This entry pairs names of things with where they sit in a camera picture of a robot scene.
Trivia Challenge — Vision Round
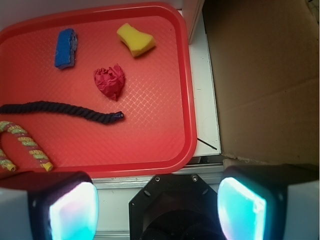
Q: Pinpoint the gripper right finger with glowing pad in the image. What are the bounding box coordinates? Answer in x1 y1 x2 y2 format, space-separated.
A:
217 164 320 240

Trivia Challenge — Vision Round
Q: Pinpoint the red plastic tray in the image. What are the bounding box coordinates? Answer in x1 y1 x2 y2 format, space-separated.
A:
0 2 197 178

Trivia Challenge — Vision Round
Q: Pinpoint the yellow sponge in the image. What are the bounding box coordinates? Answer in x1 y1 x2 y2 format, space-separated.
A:
116 23 156 58

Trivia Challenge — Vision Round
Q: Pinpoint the crumpled red paper ball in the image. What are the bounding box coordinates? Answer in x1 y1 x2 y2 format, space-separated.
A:
93 64 126 101

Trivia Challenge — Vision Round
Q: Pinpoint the dark purple twisted rope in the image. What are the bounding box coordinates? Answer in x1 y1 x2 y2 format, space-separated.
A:
0 100 125 126

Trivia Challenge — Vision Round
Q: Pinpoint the yellow green patterned rope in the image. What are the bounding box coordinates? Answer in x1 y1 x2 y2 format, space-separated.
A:
0 120 54 173

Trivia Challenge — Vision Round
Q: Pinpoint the black zip tie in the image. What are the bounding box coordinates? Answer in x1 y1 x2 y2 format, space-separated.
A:
197 138 218 150

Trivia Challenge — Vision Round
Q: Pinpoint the brown cardboard box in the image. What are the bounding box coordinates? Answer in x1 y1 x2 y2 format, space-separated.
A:
202 0 320 165

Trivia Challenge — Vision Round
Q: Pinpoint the blue sponge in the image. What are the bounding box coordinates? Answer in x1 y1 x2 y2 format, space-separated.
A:
54 28 78 70

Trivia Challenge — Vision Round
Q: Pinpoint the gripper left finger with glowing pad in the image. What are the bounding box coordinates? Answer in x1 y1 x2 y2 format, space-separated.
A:
0 171 99 240

